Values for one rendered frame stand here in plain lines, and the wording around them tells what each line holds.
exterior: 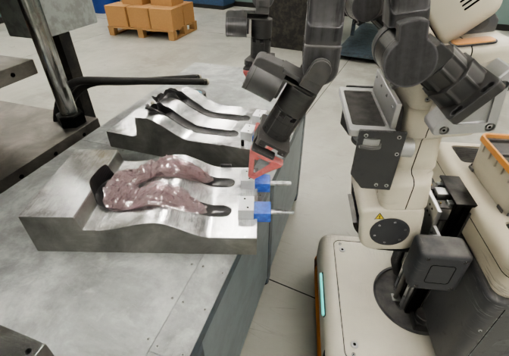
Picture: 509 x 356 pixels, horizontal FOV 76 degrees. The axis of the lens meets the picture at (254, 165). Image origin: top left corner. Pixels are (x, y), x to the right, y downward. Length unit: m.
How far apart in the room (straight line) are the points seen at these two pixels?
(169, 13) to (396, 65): 5.12
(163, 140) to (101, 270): 0.44
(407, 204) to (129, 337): 0.70
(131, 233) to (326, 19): 0.57
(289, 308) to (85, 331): 1.06
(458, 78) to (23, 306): 0.88
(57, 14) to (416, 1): 1.29
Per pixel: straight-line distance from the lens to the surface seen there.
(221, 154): 0.98
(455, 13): 0.73
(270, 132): 0.61
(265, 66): 0.57
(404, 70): 0.56
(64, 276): 0.84
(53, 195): 0.87
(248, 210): 0.75
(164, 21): 5.63
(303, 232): 1.92
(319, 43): 0.55
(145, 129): 1.08
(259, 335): 1.57
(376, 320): 1.35
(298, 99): 0.58
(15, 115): 1.66
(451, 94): 0.61
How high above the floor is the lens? 1.39
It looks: 36 degrees down
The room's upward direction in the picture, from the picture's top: straight up
